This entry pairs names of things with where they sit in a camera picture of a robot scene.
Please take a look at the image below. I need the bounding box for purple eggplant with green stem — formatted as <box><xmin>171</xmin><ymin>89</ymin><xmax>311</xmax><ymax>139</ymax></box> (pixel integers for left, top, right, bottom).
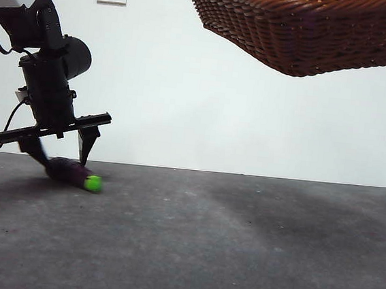
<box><xmin>44</xmin><ymin>156</ymin><xmax>106</xmax><ymax>193</ymax></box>

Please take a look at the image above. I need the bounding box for brown wicker basket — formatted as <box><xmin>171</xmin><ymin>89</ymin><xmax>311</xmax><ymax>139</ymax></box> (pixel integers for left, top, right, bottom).
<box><xmin>168</xmin><ymin>0</ymin><xmax>386</xmax><ymax>86</ymax></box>

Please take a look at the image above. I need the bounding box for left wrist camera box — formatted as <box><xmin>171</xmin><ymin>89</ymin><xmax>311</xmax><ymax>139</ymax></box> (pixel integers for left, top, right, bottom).
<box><xmin>14</xmin><ymin>89</ymin><xmax>29</xmax><ymax>105</ymax></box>

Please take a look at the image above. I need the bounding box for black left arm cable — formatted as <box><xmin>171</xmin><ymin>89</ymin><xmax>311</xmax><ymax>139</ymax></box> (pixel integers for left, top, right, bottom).
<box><xmin>0</xmin><ymin>12</ymin><xmax>35</xmax><ymax>152</ymax></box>

